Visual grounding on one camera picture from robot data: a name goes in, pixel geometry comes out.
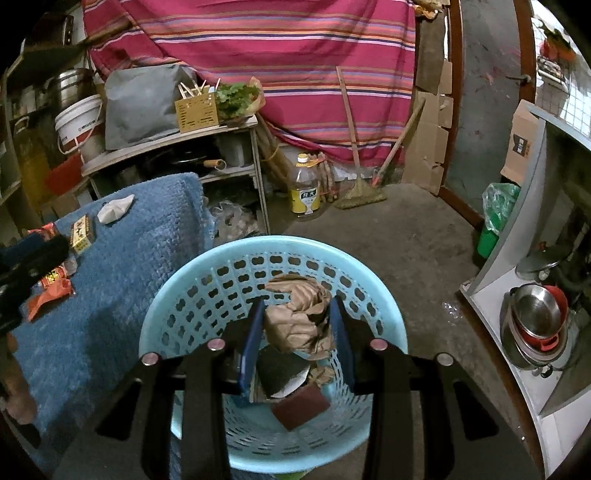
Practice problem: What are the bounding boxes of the brown framed door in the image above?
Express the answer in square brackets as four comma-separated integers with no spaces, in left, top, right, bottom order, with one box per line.
[438,0,536,232]

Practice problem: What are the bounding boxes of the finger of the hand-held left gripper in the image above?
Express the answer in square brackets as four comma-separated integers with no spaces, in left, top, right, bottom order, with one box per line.
[0,234,71,289]

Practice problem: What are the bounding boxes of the green plastic bucket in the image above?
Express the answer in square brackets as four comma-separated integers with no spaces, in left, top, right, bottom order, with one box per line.
[476,226,499,259]

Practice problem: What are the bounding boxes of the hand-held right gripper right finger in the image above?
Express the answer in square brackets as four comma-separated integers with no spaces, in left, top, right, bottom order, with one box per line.
[329,295,543,480]

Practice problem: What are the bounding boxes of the pan with wooden handle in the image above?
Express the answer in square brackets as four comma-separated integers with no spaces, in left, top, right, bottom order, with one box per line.
[166,154,228,174]

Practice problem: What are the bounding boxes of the steel pot lid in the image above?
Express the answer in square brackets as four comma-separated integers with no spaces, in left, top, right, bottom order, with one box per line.
[516,244,561,280]

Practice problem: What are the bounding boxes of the pale tissue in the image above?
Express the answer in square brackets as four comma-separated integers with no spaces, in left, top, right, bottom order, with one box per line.
[97,194,136,225]

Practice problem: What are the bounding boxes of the straw broom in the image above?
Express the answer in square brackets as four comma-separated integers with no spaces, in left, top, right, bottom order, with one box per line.
[332,66,387,210]

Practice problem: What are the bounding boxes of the green plastic bag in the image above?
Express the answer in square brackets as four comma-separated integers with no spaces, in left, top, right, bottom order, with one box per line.
[482,182,522,234]

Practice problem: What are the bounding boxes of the red striped hanging cloth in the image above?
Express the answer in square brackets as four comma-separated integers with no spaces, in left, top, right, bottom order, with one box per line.
[83,0,419,169]

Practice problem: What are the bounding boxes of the flattened cardboard sheets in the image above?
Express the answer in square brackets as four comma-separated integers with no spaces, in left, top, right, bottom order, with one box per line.
[402,60,455,195]

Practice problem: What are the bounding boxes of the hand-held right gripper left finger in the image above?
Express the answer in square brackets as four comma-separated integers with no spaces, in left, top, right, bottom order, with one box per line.
[53,298,267,480]

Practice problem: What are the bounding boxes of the person's left forearm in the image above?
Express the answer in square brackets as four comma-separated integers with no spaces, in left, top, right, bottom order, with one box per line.
[0,332,38,425]

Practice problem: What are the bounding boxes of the large maroon scouring pad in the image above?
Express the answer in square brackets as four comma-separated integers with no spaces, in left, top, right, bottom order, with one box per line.
[270,383,332,432]

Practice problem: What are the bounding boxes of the wooden stick with red grip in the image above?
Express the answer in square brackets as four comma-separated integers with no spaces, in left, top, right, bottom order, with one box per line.
[372,97,428,188]

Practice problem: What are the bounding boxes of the large yellow oil jug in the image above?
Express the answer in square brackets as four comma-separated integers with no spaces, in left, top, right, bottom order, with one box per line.
[11,115,51,199]

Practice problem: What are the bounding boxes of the orange packet with yellow print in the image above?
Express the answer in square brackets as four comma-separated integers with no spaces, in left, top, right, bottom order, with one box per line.
[25,263,75,322]

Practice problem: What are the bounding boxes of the yellow utensil holder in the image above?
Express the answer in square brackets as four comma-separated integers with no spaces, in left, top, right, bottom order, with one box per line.
[174,78,221,134]

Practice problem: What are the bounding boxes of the red snack packet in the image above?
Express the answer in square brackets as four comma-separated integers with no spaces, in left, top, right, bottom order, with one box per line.
[25,222,60,241]

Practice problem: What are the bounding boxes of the white plastic bucket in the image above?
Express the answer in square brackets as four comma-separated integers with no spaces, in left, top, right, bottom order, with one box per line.
[54,95,105,155]

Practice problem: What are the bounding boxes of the cardboard box with dark logo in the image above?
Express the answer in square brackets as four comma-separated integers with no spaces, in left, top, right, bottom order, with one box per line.
[500,99,548,185]

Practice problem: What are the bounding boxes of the green leafy vegetables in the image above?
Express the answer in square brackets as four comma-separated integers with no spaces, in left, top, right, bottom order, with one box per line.
[215,76,266,125]

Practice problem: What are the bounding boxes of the steel cooking pot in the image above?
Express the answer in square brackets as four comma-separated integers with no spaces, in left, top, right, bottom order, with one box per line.
[48,68,95,109]

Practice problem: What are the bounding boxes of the white wire wall grid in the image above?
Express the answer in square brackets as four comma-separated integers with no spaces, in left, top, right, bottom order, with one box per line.
[531,0,591,139]

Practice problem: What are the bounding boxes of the white cabinet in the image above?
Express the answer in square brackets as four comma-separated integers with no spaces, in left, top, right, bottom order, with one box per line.
[458,99,591,478]

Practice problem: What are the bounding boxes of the blue knitted blanket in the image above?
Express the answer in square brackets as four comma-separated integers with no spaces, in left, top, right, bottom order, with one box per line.
[0,172,218,476]

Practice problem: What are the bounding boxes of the yellow patterned box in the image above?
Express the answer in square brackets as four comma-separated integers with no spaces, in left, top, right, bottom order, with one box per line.
[69,213,96,254]

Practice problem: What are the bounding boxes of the light blue plastic basket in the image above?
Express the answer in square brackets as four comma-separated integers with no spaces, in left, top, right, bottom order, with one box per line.
[139,235,409,476]

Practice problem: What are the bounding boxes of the brown paper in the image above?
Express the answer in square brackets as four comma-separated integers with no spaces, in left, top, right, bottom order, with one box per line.
[263,274,337,361]

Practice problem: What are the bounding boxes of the clear plastic bag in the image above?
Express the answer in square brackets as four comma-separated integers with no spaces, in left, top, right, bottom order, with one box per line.
[208,199,259,241]

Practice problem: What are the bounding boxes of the low wooden side table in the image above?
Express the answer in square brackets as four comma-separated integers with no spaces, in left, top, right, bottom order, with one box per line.
[81,115,271,236]

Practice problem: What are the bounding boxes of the oil bottle with yellow label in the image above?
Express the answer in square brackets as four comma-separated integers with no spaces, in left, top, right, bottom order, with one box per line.
[288,153,322,222]

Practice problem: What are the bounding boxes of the stack of steel bowls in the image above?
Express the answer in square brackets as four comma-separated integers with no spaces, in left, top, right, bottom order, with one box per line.
[499,282,578,370]

